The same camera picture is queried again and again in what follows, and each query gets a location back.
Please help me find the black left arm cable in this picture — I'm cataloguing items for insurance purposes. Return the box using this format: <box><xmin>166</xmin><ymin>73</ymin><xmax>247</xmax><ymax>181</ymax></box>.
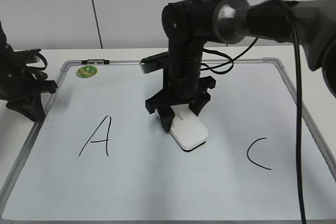
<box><xmin>15</xmin><ymin>50</ymin><xmax>48</xmax><ymax>80</ymax></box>

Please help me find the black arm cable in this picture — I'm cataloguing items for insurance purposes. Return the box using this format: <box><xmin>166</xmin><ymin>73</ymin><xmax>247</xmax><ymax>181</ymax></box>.
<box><xmin>180</xmin><ymin>0</ymin><xmax>308</xmax><ymax>224</ymax></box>
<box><xmin>15</xmin><ymin>50</ymin><xmax>48</xmax><ymax>80</ymax></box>

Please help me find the white rectangular board eraser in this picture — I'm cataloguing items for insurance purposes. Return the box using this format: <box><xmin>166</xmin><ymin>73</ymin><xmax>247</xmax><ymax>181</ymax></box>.
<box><xmin>155</xmin><ymin>105</ymin><xmax>208</xmax><ymax>152</ymax></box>

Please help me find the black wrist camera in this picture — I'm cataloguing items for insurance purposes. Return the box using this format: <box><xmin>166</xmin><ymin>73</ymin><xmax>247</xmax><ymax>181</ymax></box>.
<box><xmin>14</xmin><ymin>49</ymin><xmax>41</xmax><ymax>64</ymax></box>
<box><xmin>140</xmin><ymin>51</ymin><xmax>169</xmax><ymax>74</ymax></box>

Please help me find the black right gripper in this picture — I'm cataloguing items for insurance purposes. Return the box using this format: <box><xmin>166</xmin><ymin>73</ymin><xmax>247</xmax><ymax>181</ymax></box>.
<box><xmin>145</xmin><ymin>62</ymin><xmax>216</xmax><ymax>132</ymax></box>

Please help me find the white board with grey frame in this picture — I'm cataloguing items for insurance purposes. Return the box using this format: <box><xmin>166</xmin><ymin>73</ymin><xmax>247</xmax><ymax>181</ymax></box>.
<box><xmin>0</xmin><ymin>57</ymin><xmax>336</xmax><ymax>224</ymax></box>

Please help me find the round green magnet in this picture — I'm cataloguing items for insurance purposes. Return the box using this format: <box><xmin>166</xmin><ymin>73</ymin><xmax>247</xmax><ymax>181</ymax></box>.
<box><xmin>76</xmin><ymin>66</ymin><xmax>98</xmax><ymax>79</ymax></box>

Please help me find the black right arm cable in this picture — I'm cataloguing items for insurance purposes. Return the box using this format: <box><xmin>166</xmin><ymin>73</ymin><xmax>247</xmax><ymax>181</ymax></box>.
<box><xmin>180</xmin><ymin>0</ymin><xmax>308</xmax><ymax>224</ymax></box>

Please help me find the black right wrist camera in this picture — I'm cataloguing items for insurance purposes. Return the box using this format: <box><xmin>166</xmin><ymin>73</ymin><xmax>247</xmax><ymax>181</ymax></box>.
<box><xmin>140</xmin><ymin>51</ymin><xmax>169</xmax><ymax>74</ymax></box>

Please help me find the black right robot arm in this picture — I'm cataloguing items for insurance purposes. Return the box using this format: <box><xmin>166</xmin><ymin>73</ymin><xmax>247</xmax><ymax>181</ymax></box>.
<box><xmin>141</xmin><ymin>0</ymin><xmax>335</xmax><ymax>132</ymax></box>

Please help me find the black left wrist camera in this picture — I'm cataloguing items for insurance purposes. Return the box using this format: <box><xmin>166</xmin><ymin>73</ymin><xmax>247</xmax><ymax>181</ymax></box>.
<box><xmin>14</xmin><ymin>49</ymin><xmax>41</xmax><ymax>64</ymax></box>

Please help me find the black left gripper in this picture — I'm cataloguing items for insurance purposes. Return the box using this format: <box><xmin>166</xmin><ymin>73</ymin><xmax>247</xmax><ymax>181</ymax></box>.
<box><xmin>1</xmin><ymin>43</ymin><xmax>58</xmax><ymax>122</ymax></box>

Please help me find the black and silver board clip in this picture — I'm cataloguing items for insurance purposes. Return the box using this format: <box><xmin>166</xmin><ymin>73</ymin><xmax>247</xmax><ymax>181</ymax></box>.
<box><xmin>81</xmin><ymin>59</ymin><xmax>110</xmax><ymax>65</ymax></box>

